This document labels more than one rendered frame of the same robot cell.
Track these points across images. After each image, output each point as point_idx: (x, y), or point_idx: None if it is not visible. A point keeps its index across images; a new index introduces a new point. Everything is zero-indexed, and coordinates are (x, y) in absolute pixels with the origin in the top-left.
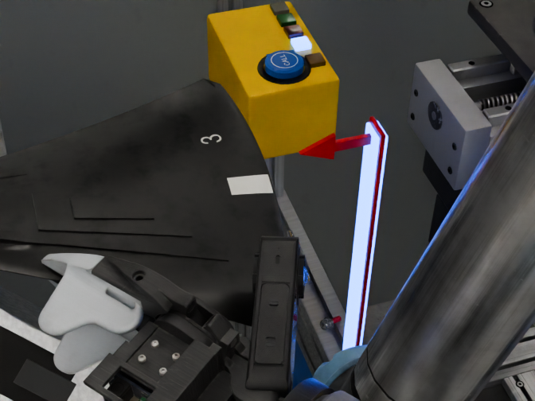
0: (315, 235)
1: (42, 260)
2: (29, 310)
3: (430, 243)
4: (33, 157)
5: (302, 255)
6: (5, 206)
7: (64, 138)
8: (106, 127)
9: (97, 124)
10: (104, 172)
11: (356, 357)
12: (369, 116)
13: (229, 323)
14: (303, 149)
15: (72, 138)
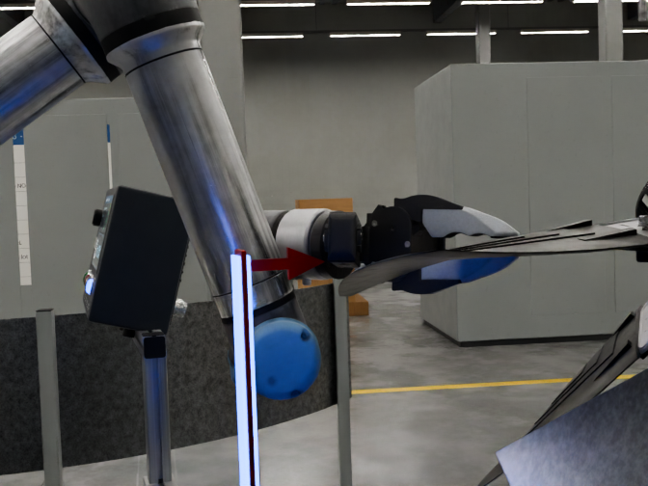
0: None
1: (518, 231)
2: (630, 470)
3: (246, 178)
4: (585, 243)
5: (326, 227)
6: (572, 230)
7: (570, 249)
8: (531, 250)
9: (544, 251)
10: (508, 244)
11: (285, 320)
12: None
13: (372, 214)
14: (319, 259)
15: (560, 248)
